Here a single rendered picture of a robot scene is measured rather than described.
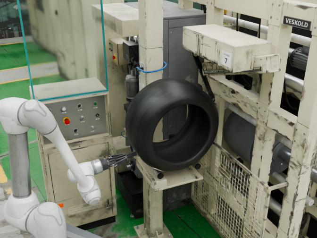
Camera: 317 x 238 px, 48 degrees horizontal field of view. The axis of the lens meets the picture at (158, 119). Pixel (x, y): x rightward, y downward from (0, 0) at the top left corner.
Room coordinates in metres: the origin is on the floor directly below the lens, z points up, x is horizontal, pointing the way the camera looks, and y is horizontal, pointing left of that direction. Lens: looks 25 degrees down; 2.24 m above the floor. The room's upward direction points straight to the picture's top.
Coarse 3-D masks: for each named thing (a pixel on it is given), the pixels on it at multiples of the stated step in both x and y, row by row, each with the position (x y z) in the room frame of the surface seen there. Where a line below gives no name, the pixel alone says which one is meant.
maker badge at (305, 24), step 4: (284, 16) 1.99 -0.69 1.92; (284, 20) 1.99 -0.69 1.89; (288, 20) 1.96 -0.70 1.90; (292, 20) 1.93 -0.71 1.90; (296, 20) 1.91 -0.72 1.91; (300, 20) 1.88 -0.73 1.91; (304, 20) 1.86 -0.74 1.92; (284, 24) 1.98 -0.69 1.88; (288, 24) 1.96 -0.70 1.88; (292, 24) 1.93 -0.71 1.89; (296, 24) 1.90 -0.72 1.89; (300, 24) 1.88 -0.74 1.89; (304, 24) 1.85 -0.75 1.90; (308, 24) 1.83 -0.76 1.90; (304, 28) 1.85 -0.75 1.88; (308, 28) 1.83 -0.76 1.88
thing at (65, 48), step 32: (32, 0) 2.39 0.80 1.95; (64, 0) 2.47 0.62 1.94; (96, 0) 2.56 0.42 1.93; (32, 32) 2.38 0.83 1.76; (64, 32) 2.46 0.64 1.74; (96, 32) 2.55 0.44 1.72; (32, 64) 2.37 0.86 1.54; (64, 64) 2.45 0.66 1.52; (96, 64) 2.54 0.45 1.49; (64, 96) 2.43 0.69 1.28
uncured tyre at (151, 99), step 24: (144, 96) 2.07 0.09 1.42; (168, 96) 1.98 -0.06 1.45; (192, 96) 2.03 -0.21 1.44; (144, 120) 1.92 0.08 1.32; (192, 120) 2.35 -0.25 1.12; (216, 120) 2.10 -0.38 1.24; (144, 144) 1.90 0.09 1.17; (168, 144) 2.27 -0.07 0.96; (192, 144) 2.24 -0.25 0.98; (168, 168) 1.96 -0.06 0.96
